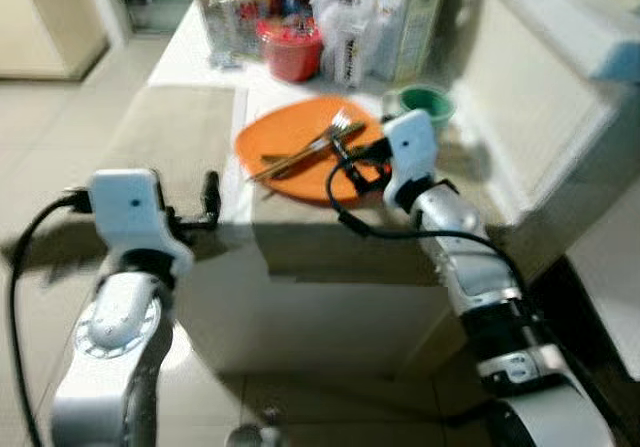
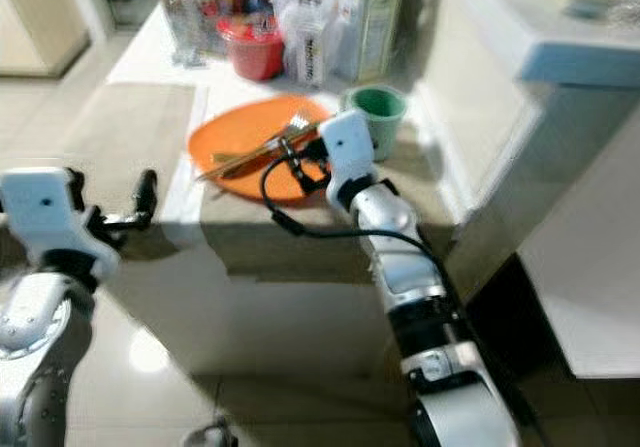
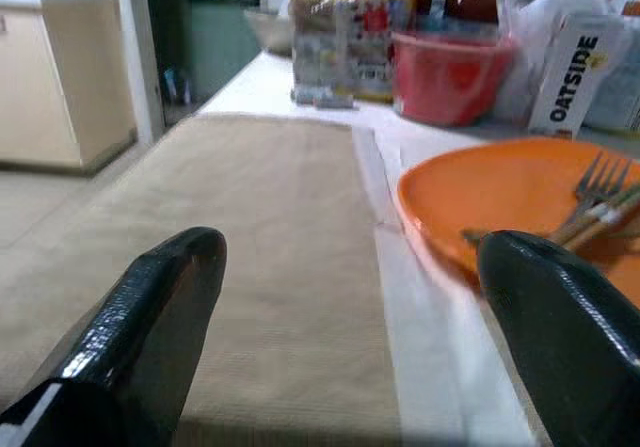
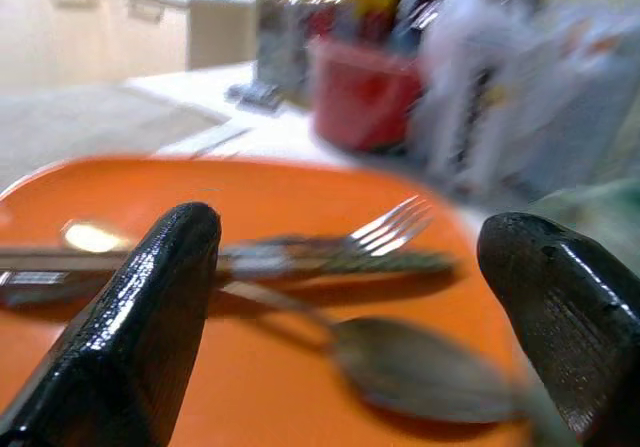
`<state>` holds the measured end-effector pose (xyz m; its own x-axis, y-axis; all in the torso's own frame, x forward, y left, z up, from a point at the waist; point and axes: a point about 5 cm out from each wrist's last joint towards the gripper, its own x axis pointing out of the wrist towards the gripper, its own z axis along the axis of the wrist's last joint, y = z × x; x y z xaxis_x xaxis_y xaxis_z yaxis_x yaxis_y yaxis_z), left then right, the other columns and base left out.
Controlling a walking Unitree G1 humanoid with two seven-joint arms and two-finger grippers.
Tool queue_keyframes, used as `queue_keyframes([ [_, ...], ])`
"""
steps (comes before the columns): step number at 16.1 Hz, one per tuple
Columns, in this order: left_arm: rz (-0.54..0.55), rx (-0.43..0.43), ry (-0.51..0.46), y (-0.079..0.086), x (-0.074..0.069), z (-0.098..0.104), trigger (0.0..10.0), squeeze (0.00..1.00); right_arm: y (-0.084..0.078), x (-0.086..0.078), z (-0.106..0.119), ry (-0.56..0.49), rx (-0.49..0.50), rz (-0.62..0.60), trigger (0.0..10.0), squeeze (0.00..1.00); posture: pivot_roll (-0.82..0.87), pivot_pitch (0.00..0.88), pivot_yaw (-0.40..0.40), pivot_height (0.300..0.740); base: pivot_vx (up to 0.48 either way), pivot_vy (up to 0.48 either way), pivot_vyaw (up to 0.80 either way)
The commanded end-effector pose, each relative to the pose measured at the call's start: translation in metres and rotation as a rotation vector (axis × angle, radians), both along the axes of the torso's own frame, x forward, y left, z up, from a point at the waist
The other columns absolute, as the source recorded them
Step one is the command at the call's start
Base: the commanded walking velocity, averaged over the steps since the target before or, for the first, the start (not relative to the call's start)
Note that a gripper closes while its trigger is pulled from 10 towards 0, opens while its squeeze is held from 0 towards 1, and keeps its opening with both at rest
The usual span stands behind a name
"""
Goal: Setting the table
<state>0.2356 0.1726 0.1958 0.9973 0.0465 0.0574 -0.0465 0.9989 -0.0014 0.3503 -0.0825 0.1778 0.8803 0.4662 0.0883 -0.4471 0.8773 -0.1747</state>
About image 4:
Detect small dark grey device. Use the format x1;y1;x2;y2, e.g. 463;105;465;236
227;80;285;114

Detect white package with black print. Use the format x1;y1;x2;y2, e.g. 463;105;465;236
414;0;640;201

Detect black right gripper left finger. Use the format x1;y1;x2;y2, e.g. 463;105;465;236
0;201;223;447

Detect cream kitchen cabinet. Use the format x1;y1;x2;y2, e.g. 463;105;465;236
0;0;261;88

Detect red plastic container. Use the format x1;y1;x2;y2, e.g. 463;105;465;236
307;36;426;153

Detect silver fork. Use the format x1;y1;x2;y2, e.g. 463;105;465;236
0;195;435;273

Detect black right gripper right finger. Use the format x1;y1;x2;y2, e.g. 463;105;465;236
477;211;640;447

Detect silver serrated knife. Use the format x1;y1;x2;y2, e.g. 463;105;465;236
0;247;457;307

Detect orange plate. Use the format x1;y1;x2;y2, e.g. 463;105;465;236
0;154;532;447

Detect silver spoon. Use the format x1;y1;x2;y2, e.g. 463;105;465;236
214;279;524;424

